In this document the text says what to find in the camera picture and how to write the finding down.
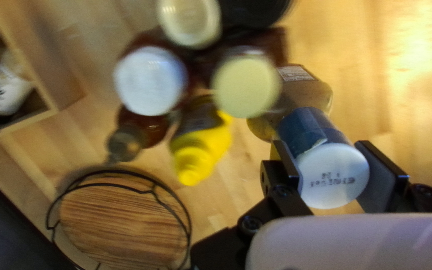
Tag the blue-labelled bottle with white cap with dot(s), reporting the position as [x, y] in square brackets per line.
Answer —
[332, 180]

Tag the red sauce bottle, white lid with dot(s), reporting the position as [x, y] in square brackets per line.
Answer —
[150, 80]

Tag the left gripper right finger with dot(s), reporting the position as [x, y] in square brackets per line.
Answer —
[384, 180]

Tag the amber brown sauce bottle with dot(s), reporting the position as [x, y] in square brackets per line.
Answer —
[141, 129]

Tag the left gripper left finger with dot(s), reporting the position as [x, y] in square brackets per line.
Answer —
[278, 180]

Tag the orange spice jar, white label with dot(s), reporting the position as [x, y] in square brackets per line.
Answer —
[4, 88]

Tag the yellow mustard bottle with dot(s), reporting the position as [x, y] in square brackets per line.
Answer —
[201, 150]

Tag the dark sauce bottle, cream lid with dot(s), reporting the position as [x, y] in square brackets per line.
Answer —
[246, 88]

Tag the short jar with cream lid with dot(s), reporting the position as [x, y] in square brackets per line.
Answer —
[189, 20]

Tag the rectangular wooden box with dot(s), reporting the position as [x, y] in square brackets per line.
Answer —
[51, 86]

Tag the large jar with black lid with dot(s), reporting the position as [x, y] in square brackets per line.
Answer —
[253, 11]

